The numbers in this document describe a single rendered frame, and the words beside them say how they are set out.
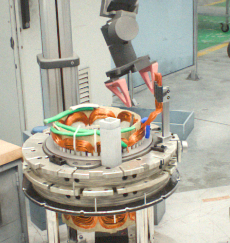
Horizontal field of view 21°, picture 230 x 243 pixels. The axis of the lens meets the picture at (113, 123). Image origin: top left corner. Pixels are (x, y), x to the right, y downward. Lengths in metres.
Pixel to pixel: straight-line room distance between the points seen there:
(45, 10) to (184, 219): 0.66
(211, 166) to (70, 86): 2.35
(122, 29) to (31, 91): 2.16
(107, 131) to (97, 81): 2.84
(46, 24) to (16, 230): 0.56
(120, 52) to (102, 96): 2.55
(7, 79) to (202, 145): 1.47
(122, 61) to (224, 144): 2.88
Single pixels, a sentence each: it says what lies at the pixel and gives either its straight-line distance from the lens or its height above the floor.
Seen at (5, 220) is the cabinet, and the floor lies 0.90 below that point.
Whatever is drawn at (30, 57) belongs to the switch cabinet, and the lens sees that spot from 3.52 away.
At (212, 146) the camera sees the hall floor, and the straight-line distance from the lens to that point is 4.29.
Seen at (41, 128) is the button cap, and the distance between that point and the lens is 1.56.
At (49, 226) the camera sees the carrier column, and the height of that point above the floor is 0.95.
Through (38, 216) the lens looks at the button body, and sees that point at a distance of 1.62.
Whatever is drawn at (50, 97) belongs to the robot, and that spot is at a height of 1.07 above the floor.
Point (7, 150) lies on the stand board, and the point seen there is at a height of 1.06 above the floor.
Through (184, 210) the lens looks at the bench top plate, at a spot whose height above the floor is 0.78.
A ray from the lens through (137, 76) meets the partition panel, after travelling 5.21.
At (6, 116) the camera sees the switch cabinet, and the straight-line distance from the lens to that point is 3.68.
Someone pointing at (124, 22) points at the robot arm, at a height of 1.31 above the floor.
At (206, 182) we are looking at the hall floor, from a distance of 3.75.
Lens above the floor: 1.55
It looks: 19 degrees down
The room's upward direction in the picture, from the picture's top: 2 degrees counter-clockwise
